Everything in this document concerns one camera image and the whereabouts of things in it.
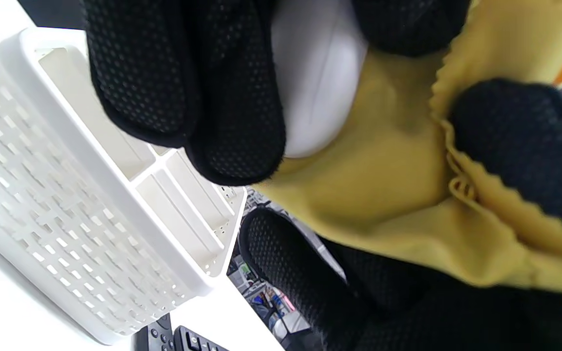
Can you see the person's right hand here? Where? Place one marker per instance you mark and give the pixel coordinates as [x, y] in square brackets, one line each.
[530, 146]

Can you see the person's left hand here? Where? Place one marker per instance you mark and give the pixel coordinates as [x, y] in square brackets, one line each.
[188, 73]

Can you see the white remote control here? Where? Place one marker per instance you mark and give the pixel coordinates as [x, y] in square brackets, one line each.
[315, 73]

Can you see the yellow cleaning cloth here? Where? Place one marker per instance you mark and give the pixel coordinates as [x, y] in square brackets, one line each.
[383, 185]

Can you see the black remote control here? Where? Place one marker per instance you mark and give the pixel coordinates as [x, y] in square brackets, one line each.
[156, 336]

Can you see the black calculator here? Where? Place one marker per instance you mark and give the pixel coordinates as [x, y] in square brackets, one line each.
[195, 341]

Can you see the white plastic organizer basket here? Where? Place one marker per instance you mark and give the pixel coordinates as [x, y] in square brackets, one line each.
[66, 219]

